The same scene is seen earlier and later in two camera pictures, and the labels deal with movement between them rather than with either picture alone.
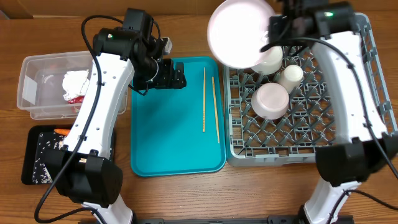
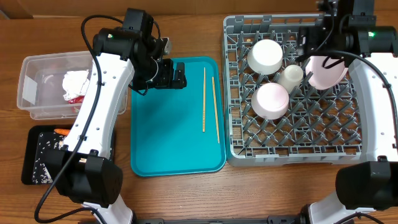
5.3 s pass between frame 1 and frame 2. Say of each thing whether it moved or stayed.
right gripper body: moved
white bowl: stayed
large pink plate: moved
